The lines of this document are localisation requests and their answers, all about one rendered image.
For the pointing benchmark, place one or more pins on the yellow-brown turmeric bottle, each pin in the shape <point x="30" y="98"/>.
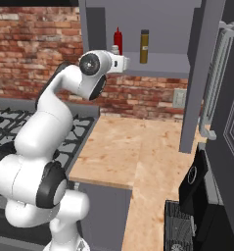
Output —
<point x="144" y="47"/>

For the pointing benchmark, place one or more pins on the grey stove with black grates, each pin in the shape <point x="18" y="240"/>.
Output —
<point x="80" y="135"/>

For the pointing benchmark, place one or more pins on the small grey shaker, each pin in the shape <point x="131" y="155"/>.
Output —
<point x="115" y="49"/>

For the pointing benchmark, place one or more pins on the grey cabinet door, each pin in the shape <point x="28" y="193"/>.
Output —
<point x="200" y="75"/>

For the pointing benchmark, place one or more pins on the grey wall outlet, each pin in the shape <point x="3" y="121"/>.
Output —
<point x="179" y="98"/>

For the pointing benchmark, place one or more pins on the grey wall cabinet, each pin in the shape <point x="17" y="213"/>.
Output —
<point x="161" y="26"/>

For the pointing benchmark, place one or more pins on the dark grey refrigerator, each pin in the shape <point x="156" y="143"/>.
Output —
<point x="229" y="183"/>

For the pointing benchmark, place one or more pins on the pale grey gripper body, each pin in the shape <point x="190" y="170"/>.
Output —
<point x="126" y="63"/>

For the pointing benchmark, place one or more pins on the red ketchup bottle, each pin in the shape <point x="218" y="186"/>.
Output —
<point x="118" y="38"/>

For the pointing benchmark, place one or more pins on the grey base cabinet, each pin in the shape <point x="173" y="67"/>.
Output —
<point x="105" y="215"/>

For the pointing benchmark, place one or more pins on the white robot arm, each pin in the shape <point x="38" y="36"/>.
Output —
<point x="40" y="137"/>

